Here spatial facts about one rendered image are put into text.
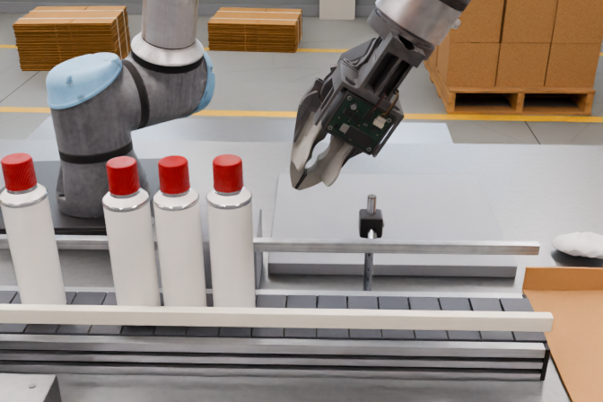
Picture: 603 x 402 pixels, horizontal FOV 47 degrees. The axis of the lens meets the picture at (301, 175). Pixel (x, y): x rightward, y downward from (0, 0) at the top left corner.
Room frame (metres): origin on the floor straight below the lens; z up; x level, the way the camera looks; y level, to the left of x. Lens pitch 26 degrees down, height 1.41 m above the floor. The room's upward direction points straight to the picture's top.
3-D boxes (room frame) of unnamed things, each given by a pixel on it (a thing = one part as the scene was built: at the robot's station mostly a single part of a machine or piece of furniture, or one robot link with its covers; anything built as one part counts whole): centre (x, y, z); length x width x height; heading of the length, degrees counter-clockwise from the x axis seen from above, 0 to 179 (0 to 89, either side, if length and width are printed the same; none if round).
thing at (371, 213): (0.76, -0.09, 0.91); 0.07 x 0.03 x 0.17; 179
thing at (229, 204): (0.70, 0.08, 0.98); 0.05 x 0.05 x 0.20
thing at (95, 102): (1.04, 0.33, 1.03); 0.13 x 0.12 x 0.14; 130
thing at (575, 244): (0.91, -0.43, 0.85); 0.08 x 0.07 x 0.04; 35
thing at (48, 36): (4.74, 1.56, 0.16); 0.64 x 0.53 x 0.31; 92
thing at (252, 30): (5.19, 0.33, 0.10); 0.64 x 0.52 x 0.20; 84
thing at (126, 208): (0.69, 0.20, 0.98); 0.05 x 0.05 x 0.20
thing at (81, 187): (1.03, 0.33, 0.91); 0.15 x 0.15 x 0.10
